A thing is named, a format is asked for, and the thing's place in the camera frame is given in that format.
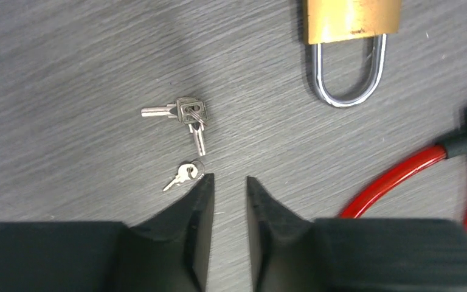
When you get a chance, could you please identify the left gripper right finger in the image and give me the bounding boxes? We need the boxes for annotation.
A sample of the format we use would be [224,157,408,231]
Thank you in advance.
[246,176,318,291]

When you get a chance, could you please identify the small silver key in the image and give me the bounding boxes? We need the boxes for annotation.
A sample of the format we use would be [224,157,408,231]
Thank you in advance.
[162,160,205,192]

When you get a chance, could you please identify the silver key bunch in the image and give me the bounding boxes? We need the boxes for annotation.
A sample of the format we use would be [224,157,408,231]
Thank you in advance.
[140,97,208,156]

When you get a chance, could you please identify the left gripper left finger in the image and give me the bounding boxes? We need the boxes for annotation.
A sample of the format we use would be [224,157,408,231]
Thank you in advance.
[128,173,215,291]

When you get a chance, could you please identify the large brass padlock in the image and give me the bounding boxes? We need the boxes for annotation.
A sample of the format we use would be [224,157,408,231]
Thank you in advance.
[302,0,403,108]

